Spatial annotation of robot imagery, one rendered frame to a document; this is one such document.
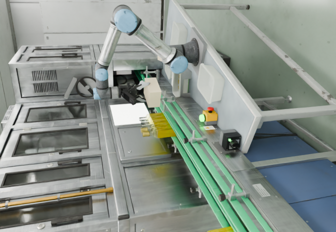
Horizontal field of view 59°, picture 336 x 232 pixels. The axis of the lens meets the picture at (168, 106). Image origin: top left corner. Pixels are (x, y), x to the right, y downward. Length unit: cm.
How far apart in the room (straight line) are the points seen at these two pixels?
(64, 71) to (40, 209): 148
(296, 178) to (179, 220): 64
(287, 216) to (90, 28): 484
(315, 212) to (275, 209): 17
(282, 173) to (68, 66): 207
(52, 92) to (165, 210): 176
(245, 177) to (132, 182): 71
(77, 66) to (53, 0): 278
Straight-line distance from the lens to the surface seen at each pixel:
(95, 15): 554
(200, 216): 173
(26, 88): 298
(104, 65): 191
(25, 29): 612
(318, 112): 172
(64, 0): 552
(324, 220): 134
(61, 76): 291
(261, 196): 131
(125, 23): 166
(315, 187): 150
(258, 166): 150
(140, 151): 202
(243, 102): 151
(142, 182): 181
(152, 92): 182
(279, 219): 124
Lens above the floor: 149
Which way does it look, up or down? 15 degrees down
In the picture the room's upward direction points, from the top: 94 degrees counter-clockwise
